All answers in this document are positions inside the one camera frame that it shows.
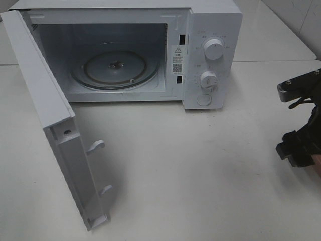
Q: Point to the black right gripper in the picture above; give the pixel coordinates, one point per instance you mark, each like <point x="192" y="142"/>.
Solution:
<point x="298" y="146"/>

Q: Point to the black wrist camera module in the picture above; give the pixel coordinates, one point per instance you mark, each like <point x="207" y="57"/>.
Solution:
<point x="305" y="88"/>

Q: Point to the pink round plate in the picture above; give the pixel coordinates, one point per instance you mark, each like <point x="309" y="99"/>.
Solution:
<point x="317" y="163"/>

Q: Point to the warning label sticker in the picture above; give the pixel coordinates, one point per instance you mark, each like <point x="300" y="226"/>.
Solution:
<point x="178" y="55"/>

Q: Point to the white microwave door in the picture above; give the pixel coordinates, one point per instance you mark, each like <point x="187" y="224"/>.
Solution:
<point x="57" y="118"/>

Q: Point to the white microwave oven body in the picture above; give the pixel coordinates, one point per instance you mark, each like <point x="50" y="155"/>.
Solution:
<point x="74" y="30"/>

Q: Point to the round door release button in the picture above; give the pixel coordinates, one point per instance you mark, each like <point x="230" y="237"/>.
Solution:
<point x="204" y="100"/>

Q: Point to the upper white power knob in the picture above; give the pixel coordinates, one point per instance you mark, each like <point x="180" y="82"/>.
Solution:
<point x="214" y="48"/>

